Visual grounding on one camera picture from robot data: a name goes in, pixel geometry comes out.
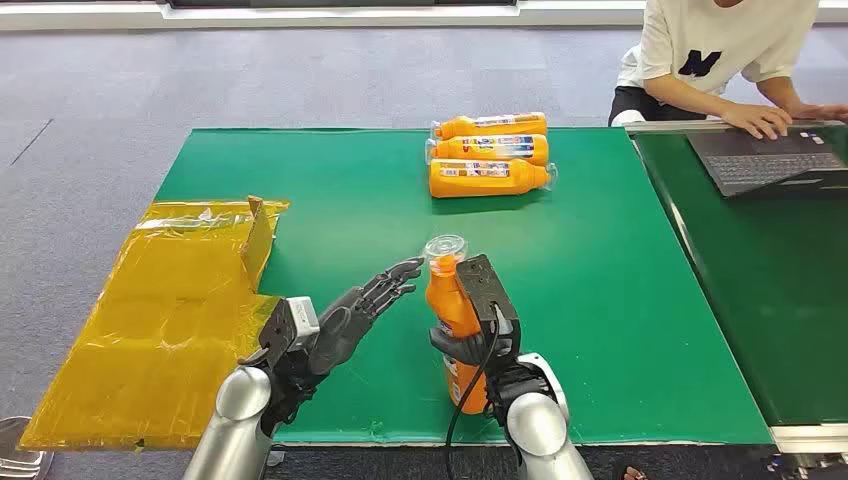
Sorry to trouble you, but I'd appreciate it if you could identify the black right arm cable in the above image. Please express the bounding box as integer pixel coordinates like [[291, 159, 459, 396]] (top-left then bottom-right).
[[445, 304, 505, 480]]

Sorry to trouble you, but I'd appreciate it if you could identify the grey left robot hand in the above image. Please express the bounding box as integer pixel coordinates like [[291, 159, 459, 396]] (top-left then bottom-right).
[[263, 257, 426, 433]]

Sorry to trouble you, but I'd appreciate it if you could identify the person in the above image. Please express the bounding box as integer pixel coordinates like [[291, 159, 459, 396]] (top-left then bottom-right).
[[608, 0, 848, 140]]

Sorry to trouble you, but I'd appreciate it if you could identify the person's left hand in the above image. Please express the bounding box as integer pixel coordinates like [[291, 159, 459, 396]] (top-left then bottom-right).
[[788, 102, 848, 125]]

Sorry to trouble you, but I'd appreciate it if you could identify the dark grey laptop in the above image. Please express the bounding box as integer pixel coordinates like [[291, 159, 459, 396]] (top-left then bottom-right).
[[685, 125, 848, 199]]

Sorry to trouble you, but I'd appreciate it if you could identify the orange bottle with clear cap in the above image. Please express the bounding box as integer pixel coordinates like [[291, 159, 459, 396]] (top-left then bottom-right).
[[428, 158, 559, 199], [425, 134, 551, 167], [422, 234, 490, 417], [430, 111, 549, 142]]

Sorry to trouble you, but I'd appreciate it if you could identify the shiny metal chair base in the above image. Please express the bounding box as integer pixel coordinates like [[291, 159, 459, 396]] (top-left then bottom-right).
[[0, 417, 56, 480]]

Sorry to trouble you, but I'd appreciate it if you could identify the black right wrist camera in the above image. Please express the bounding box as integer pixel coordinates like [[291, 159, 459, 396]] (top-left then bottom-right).
[[455, 254, 522, 359]]

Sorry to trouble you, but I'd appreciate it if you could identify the yellow taped cardboard box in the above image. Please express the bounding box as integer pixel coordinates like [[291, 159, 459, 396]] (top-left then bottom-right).
[[18, 195, 291, 453]]

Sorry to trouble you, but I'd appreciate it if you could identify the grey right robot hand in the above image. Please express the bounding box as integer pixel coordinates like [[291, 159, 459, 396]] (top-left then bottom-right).
[[429, 301, 525, 372]]

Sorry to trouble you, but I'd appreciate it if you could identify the large green table mat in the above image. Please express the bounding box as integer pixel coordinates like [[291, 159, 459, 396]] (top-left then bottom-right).
[[155, 127, 775, 446]]

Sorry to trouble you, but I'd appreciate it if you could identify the dark green table mat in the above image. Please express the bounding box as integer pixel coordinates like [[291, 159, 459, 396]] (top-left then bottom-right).
[[632, 125, 848, 429]]

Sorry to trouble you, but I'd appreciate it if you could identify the person's right hand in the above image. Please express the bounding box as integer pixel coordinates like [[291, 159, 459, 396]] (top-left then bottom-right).
[[720, 102, 794, 141]]

